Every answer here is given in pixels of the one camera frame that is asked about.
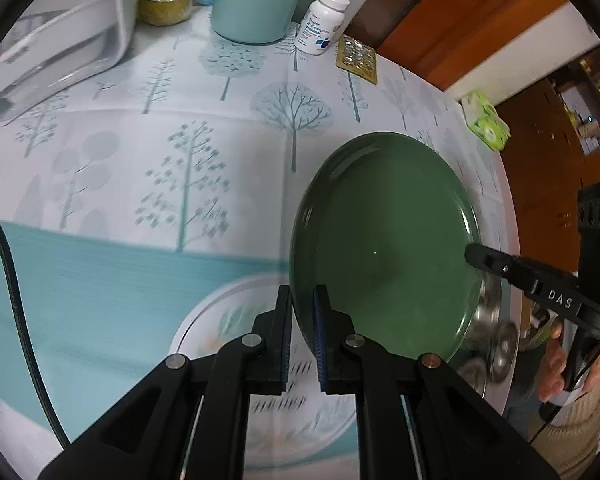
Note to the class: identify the wooden shelf cabinet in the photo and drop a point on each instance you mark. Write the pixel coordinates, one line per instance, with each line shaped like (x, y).
(530, 160)

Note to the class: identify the tree-print tablecloth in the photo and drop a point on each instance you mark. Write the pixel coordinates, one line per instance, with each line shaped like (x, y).
(130, 135)

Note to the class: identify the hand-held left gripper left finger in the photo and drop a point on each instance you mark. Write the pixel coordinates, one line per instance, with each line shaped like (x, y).
(287, 345)

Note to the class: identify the small yellow tin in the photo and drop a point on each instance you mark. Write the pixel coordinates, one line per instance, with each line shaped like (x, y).
(162, 10)

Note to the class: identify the green tissue pack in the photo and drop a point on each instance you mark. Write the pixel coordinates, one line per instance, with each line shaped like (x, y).
(485, 120)

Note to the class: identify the large steel bowl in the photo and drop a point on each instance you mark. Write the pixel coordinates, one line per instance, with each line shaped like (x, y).
(472, 377)

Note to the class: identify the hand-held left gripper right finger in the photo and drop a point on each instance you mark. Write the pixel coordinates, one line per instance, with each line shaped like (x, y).
(321, 345)

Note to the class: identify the green plate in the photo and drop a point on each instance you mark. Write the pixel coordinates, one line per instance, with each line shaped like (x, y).
(380, 240)

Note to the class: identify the person's right hand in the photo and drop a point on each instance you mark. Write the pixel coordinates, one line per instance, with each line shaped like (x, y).
(550, 365)

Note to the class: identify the person's right forearm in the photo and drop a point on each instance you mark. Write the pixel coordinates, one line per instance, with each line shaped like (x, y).
(570, 440)

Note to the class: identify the clear white storage box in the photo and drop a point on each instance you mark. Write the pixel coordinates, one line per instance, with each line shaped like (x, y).
(55, 60)

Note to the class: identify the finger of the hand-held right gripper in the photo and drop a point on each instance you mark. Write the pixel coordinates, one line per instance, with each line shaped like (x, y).
(485, 257)

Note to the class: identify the wooden glass sliding door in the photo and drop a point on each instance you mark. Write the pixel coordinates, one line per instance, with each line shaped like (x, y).
(430, 35)

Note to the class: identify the teal canister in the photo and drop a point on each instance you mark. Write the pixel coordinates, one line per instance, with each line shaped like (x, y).
(255, 5)

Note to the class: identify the white pill bottle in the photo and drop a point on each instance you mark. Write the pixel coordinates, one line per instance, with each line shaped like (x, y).
(317, 30)

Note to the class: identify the small steel bowl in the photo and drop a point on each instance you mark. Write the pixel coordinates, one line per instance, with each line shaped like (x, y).
(505, 352)

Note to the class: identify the gold blister pack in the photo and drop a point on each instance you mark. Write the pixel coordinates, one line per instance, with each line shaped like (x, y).
(357, 60)

